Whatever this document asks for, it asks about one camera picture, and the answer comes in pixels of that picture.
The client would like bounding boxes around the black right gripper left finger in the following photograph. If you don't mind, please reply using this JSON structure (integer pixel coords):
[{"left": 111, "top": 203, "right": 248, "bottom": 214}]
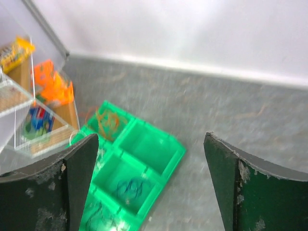
[{"left": 0, "top": 134, "right": 99, "bottom": 231}]

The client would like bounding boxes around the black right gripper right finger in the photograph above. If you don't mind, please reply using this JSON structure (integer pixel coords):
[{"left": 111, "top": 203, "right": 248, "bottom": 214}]
[{"left": 204, "top": 132, "right": 308, "bottom": 231}]

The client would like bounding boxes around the black cable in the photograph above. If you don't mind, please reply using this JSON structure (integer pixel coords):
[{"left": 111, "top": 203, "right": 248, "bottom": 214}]
[{"left": 85, "top": 202, "right": 116, "bottom": 231}]

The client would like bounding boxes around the blue green snack packet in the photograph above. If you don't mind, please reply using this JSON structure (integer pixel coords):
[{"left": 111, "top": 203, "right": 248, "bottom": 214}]
[{"left": 22, "top": 106, "right": 54, "bottom": 140}]

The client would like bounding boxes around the green compartment tray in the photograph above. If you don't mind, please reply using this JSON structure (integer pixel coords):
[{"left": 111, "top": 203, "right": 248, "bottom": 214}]
[{"left": 69, "top": 101, "right": 186, "bottom": 231}]

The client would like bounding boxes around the orange snack packet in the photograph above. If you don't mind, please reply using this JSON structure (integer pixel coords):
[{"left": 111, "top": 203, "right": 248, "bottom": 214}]
[{"left": 34, "top": 60, "right": 74, "bottom": 107}]

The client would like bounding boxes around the wooden shelf board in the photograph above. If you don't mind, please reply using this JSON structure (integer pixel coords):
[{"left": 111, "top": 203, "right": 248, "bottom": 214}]
[{"left": 8, "top": 57, "right": 80, "bottom": 129}]

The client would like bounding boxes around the yellow snack packet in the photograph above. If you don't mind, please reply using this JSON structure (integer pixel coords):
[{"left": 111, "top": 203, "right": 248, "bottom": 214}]
[{"left": 0, "top": 36, "right": 35, "bottom": 74}]

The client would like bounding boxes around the white wire shelf rack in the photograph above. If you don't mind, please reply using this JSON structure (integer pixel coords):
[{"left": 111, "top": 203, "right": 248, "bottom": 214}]
[{"left": 0, "top": 36, "right": 80, "bottom": 158}]

